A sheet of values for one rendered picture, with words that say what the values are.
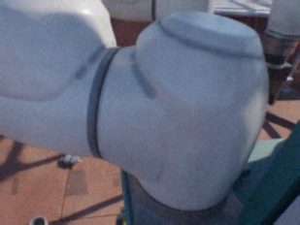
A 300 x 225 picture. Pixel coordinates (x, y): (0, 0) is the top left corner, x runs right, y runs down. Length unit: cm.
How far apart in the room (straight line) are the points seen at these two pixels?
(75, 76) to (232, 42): 15
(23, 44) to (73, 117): 8
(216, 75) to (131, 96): 8
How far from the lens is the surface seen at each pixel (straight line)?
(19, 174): 145
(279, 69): 73
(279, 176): 27
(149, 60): 19
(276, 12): 66
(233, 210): 37
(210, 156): 21
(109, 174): 130
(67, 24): 23
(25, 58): 24
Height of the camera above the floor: 104
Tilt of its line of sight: 37 degrees down
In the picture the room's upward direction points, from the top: 4 degrees clockwise
